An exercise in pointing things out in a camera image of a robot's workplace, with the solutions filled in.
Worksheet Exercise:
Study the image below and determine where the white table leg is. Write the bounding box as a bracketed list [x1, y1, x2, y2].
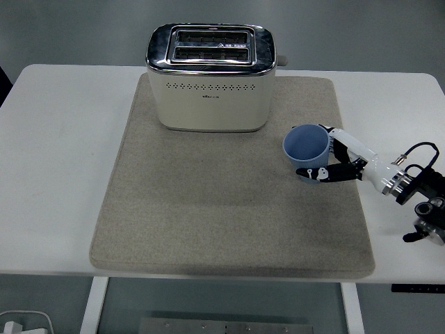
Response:
[340, 283, 365, 334]
[79, 277, 109, 334]

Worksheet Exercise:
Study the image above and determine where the white power adapter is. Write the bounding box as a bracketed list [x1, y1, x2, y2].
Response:
[2, 320, 24, 334]

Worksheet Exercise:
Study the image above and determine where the beige fabric mat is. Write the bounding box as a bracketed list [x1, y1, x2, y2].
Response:
[88, 75, 377, 278]

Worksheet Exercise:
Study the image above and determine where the person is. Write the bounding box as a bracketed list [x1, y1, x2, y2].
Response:
[0, 65, 13, 106]

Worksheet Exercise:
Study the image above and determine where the white plastic tray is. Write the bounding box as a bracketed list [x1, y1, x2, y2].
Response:
[0, 310, 54, 334]

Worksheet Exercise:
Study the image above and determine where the blue ribbed plastic cup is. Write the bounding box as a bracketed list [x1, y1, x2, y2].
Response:
[282, 124, 330, 184]

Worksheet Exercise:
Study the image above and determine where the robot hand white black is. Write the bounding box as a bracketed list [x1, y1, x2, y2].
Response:
[296, 124, 400, 192]

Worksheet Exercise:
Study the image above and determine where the grey metal plate with screws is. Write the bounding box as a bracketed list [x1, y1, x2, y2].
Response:
[138, 317, 314, 334]

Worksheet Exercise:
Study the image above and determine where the black table control panel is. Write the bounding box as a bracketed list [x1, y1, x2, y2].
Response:
[391, 284, 445, 293]

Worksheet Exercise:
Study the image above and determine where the cream toaster with chrome lid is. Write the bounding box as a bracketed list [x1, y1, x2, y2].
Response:
[145, 23, 289, 134]

